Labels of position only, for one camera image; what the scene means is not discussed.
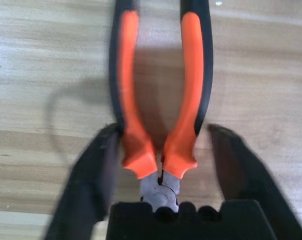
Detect orange black pliers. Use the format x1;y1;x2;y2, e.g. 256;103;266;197
108;0;215;214

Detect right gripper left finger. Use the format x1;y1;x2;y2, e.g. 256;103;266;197
44;123;122;240

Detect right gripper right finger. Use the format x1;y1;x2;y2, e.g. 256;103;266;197
207;123;302;240

